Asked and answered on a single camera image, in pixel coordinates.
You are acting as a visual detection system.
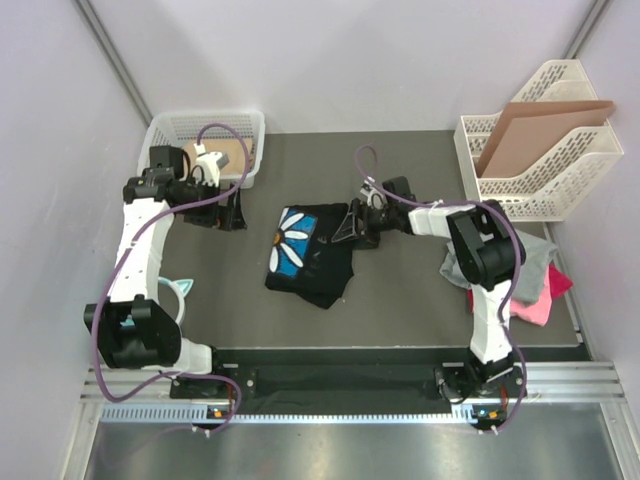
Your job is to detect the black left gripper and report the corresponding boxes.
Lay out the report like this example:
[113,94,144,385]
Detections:
[177,177,246,232]

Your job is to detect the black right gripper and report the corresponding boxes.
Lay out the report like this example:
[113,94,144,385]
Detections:
[333,200,397,253]

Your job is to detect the black t shirt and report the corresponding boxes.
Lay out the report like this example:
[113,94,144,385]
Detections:
[265,203,354,310]

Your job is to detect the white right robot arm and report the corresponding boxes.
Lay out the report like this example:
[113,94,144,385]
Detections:
[331,176,526,402]

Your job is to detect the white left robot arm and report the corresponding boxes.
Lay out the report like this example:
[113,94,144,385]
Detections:
[84,143,240,397]

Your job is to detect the beige folded t shirt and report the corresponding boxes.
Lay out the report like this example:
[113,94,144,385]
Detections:
[182,138,254,178]

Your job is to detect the teal cat ear headphones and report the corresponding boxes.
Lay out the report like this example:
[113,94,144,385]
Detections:
[109,275,194,326]

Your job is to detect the white perforated plastic basket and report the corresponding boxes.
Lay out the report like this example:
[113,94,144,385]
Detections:
[137,110,266,191]

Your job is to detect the grey t shirt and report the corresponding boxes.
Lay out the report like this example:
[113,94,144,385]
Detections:
[439,230,557,305]

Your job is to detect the brown cardboard folder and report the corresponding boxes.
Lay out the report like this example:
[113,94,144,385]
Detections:
[476,100,615,178]

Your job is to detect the pink t shirt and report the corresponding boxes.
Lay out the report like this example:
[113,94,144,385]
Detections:
[509,287,553,326]

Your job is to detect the white plastic file organizer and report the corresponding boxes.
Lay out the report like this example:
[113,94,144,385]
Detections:
[454,60,624,222]

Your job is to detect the red cloth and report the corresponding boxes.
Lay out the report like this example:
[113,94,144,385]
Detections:
[548,263,574,299]

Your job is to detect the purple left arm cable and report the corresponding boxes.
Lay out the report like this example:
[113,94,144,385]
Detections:
[89,122,256,435]

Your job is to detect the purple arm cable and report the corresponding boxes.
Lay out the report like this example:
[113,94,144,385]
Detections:
[353,144,529,434]
[89,122,256,435]

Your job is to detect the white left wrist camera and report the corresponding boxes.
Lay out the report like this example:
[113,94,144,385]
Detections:
[194,143,229,187]

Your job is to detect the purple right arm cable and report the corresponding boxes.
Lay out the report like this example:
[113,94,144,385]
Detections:
[353,144,529,434]

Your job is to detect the white slotted cable duct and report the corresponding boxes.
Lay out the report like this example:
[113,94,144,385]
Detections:
[100,404,477,425]

